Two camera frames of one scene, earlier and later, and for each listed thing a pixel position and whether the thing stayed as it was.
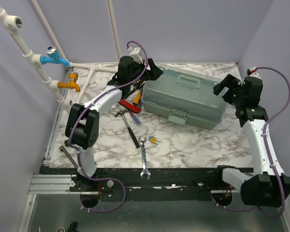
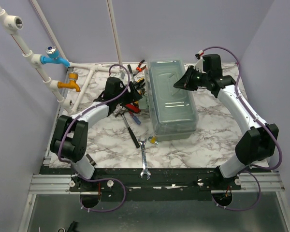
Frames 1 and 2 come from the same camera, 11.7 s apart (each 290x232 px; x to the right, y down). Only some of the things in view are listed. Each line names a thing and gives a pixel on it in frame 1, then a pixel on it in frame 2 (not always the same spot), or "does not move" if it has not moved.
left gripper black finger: [154, 72] → [134, 94]
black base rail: [165, 183] does not move
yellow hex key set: [153, 139] does not move
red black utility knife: [129, 106] does not move
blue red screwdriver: [135, 118] does not move
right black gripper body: [238, 98] → [208, 76]
